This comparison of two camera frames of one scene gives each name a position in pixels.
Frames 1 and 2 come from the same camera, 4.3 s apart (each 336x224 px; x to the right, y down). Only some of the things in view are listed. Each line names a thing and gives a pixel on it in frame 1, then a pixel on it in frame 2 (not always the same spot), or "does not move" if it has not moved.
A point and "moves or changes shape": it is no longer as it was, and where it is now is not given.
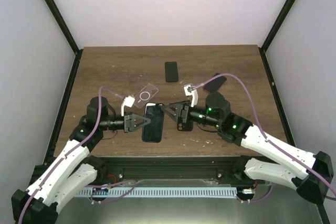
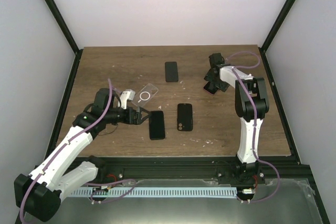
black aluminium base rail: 112,169 does not move
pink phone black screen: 213,85 does not move
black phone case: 182,126 does not move
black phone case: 154,131 moves or changes shape
